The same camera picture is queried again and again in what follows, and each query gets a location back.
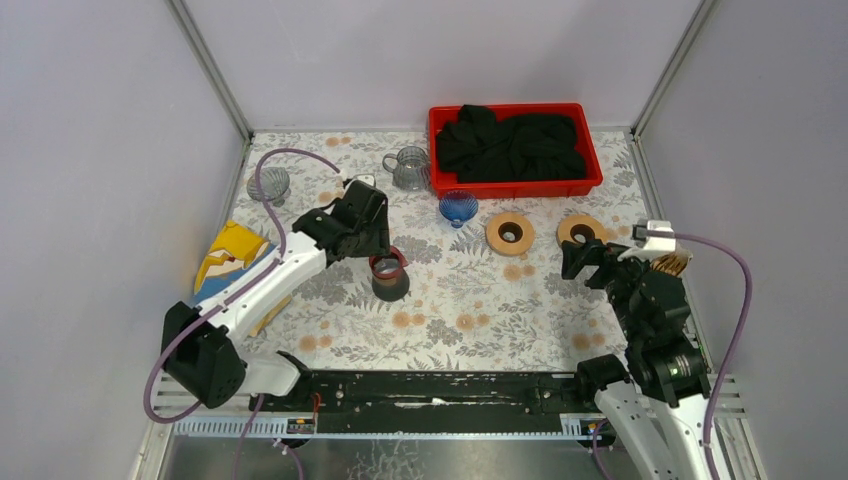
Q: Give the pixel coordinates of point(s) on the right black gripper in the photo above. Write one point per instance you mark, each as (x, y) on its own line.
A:
(594, 252)

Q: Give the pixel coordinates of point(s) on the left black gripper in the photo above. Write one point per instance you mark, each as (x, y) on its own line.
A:
(374, 221)

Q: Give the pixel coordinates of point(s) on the dark glass carafe red rim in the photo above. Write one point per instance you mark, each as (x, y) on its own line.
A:
(390, 281)

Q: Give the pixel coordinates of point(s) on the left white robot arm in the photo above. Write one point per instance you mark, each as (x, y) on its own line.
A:
(200, 343)

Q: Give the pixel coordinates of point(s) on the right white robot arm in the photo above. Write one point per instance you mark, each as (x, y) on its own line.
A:
(656, 396)

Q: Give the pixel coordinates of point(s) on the red plastic bin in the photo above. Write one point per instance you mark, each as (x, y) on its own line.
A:
(444, 182)

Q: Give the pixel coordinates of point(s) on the floral table mat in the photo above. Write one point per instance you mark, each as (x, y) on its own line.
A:
(468, 308)

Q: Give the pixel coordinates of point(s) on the yellow blue cartoon book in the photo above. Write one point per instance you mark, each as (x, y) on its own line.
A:
(234, 251)

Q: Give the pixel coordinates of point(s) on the black cloth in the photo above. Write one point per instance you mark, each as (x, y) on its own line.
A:
(532, 147)

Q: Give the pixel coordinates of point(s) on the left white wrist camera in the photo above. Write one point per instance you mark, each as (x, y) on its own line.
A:
(367, 179)

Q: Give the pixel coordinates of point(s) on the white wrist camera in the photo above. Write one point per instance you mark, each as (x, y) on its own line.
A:
(653, 239)
(367, 179)

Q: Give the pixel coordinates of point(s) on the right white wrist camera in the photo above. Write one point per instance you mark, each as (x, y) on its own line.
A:
(653, 239)

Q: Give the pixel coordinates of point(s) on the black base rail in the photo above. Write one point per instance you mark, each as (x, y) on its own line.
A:
(434, 402)

